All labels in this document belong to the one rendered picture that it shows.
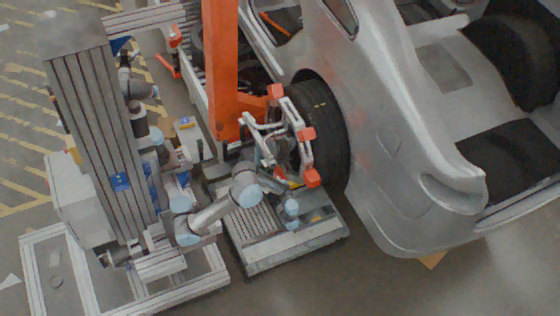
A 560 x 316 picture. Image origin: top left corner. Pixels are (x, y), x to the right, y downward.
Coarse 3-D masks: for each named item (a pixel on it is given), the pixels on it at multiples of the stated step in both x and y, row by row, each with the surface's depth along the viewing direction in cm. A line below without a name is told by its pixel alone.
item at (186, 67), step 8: (152, 0) 458; (160, 0) 457; (168, 32) 425; (184, 56) 399; (184, 64) 397; (192, 72) 388; (192, 80) 385; (200, 88) 377; (200, 96) 374; (208, 112) 364; (224, 144) 352
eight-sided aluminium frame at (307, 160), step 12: (276, 108) 300; (288, 108) 276; (288, 120) 270; (300, 120) 266; (300, 144) 265; (276, 156) 312; (300, 156) 270; (312, 156) 269; (288, 168) 310; (300, 168) 276; (300, 180) 283
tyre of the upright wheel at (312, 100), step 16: (288, 96) 281; (304, 96) 270; (320, 96) 271; (304, 112) 266; (320, 112) 265; (336, 112) 268; (320, 128) 263; (336, 128) 267; (320, 144) 264; (336, 144) 267; (320, 160) 268; (336, 160) 272; (320, 176) 276; (336, 176) 288
